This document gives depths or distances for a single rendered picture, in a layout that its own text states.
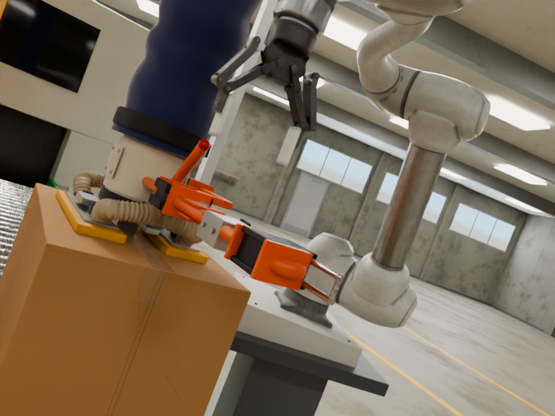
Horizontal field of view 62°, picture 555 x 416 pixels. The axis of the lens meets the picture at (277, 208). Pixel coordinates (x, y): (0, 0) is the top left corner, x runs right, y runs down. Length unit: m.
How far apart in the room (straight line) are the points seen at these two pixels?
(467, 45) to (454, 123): 5.49
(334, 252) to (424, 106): 0.54
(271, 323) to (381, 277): 0.35
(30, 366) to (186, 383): 0.29
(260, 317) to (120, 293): 0.57
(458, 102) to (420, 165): 0.19
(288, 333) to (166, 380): 0.50
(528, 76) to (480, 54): 0.75
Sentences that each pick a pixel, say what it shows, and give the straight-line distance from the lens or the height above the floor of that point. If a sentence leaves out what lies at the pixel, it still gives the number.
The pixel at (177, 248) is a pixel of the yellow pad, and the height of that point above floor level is 0.96.
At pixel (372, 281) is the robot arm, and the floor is 1.01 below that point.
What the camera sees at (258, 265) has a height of 1.07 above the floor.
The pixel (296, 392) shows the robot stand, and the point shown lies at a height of 0.60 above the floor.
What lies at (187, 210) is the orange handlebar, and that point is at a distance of 0.80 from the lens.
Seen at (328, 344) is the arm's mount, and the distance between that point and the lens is 1.43.
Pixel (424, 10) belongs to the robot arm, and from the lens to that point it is 0.77.
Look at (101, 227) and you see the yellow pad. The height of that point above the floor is 0.96.
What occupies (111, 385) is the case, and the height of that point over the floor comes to 0.72.
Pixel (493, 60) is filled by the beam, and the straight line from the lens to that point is 6.88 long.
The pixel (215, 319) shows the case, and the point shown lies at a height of 0.87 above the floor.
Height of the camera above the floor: 1.16
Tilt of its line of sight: 2 degrees down
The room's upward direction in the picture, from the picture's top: 21 degrees clockwise
